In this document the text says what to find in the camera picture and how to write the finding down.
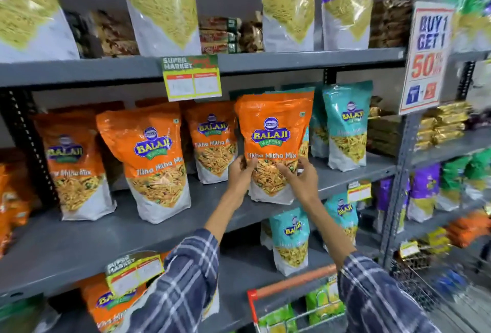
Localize person's left hand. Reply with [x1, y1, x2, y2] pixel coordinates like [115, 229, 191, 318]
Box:
[227, 155, 259, 200]

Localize person's right hand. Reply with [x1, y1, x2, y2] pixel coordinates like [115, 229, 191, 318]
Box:
[276, 156, 319, 207]

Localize orange snack packet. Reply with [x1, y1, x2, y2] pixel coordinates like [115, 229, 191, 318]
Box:
[96, 104, 192, 225]
[235, 92, 314, 205]
[80, 273, 149, 333]
[32, 110, 117, 222]
[184, 101, 239, 185]

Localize person's right forearm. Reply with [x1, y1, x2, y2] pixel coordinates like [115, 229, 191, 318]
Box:
[303, 199, 442, 333]

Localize person's left forearm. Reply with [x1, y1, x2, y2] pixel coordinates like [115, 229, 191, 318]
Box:
[127, 190, 246, 333]

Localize teal snack packet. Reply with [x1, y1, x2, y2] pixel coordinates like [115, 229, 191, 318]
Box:
[324, 192, 360, 247]
[307, 87, 330, 159]
[322, 81, 374, 173]
[269, 208, 311, 277]

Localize green yellow shelf label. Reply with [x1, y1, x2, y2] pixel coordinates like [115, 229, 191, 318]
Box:
[161, 54, 222, 102]
[398, 240, 421, 259]
[105, 251, 165, 299]
[347, 180, 373, 203]

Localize small purple snack packet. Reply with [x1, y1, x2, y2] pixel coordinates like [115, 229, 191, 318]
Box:
[375, 177, 409, 234]
[407, 164, 441, 223]

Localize stack of brown gold packets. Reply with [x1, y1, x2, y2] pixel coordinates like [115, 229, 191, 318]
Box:
[366, 95, 404, 158]

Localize pile of brown packets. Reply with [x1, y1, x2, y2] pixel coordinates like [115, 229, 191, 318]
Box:
[240, 12, 264, 53]
[65, 9, 139, 58]

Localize stack of red green boxes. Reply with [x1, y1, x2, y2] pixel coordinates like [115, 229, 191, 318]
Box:
[199, 16, 242, 54]

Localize green packet in cart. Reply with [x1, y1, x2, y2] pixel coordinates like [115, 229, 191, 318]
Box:
[305, 275, 346, 326]
[257, 304, 298, 333]

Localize grey metal shelving unit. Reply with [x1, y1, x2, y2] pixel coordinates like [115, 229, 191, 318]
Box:
[0, 47, 408, 333]
[380, 50, 491, 268]

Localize yellow packets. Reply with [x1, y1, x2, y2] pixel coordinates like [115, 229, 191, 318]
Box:
[420, 227, 452, 255]

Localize small green snack packet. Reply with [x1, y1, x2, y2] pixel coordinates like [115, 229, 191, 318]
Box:
[437, 156, 471, 211]
[464, 148, 491, 200]

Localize white red promotion sign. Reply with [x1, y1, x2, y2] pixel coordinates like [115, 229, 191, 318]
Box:
[398, 1, 455, 116]

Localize pile of orange packets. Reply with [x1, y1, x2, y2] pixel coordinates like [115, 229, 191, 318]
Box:
[446, 211, 491, 249]
[0, 163, 32, 259]

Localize blue packets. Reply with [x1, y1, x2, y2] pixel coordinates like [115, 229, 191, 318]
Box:
[433, 267, 469, 296]

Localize dark purple packet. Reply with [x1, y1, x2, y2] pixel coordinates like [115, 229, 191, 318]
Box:
[470, 108, 491, 131]

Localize green snack packets hanging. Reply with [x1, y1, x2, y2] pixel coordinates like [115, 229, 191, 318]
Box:
[446, 0, 491, 52]

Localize red handled shopping cart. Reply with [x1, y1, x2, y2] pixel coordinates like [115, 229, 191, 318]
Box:
[247, 254, 465, 333]

